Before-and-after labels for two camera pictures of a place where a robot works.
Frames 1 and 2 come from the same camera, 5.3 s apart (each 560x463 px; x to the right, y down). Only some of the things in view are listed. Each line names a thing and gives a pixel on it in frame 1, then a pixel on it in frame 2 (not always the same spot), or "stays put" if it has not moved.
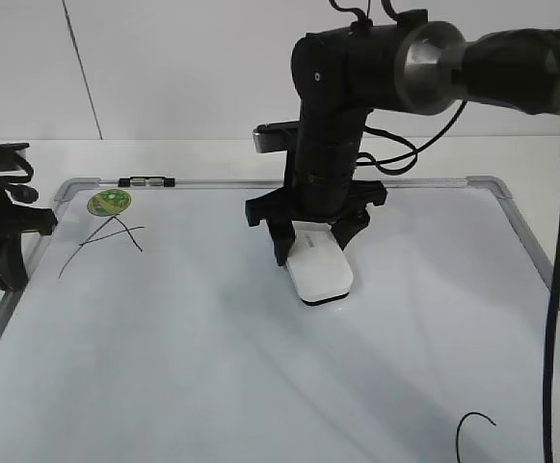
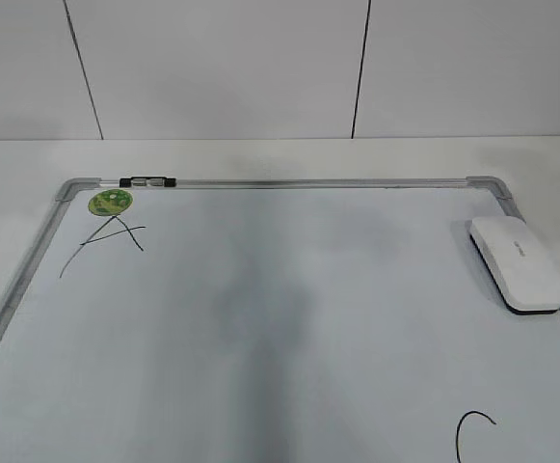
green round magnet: [108, 203] stays put
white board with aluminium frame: [155, 327] stays put
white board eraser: [318, 267] -> [524, 276]
